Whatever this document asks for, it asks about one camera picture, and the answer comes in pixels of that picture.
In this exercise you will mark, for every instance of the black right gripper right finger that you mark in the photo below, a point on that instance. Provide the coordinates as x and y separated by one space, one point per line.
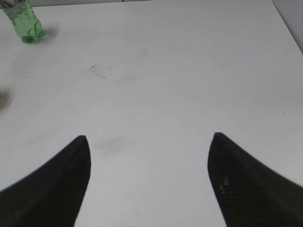
249 193

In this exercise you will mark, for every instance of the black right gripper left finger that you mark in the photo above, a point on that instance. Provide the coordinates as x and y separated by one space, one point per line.
52 195

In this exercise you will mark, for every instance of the transparent plastic cup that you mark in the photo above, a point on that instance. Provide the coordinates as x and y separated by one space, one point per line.
4 97

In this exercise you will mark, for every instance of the green soda bottle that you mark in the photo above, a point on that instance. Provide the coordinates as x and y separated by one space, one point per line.
27 26

